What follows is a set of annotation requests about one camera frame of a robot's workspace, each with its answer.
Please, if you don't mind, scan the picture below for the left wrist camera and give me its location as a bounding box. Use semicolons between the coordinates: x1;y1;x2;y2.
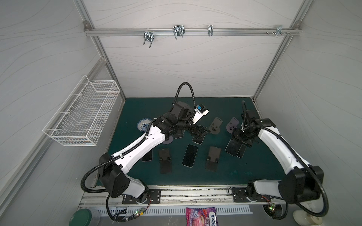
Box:
192;104;209;124

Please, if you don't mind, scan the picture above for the white wire basket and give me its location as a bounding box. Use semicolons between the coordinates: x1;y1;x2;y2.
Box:
42;75;120;147

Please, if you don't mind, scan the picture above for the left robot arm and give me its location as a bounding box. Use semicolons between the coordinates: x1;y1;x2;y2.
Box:
80;82;210;204

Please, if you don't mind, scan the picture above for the purple round stand left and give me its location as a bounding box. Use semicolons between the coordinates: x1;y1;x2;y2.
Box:
163;136;173;145

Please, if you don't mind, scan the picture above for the purple round stand right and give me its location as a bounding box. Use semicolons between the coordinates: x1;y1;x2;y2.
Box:
226;117;239;134

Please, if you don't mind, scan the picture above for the purple case phone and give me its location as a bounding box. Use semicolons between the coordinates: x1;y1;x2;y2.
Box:
141;150;153;162
173;130;184;139

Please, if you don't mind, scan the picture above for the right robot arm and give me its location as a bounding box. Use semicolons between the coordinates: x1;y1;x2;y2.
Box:
225;101;329;220

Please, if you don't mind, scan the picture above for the aluminium top crossbar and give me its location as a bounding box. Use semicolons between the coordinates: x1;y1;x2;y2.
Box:
83;21;302;38

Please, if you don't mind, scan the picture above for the blue white ceramic bowl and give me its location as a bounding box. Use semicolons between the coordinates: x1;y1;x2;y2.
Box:
137;118;152;133

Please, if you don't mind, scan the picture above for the purple round stand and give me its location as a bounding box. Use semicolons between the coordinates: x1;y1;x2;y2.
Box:
226;117;239;134
163;136;173;145

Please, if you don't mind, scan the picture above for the white tape roll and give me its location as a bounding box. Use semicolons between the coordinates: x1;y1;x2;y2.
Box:
293;210;323;226

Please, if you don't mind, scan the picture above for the grey round stand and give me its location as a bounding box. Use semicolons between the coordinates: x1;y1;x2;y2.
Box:
208;117;222;135

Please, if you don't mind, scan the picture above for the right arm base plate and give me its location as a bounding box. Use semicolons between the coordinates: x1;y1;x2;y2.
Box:
228;186;272;203

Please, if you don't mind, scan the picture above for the pink candy bag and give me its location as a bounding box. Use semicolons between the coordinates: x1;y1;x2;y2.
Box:
186;207;219;226

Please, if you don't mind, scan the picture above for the green lid container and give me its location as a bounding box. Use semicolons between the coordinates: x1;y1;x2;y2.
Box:
68;209;92;226

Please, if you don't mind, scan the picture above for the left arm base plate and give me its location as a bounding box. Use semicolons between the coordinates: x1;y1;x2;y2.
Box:
122;189;161;205

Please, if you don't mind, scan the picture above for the dark phone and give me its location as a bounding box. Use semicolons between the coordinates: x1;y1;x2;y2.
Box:
225;139;242;156

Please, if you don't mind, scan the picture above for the black folding stand right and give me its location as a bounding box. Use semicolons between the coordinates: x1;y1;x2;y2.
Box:
205;147;221;172

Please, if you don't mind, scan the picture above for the silver phone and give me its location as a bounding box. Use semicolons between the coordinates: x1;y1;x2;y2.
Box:
192;136;205;145

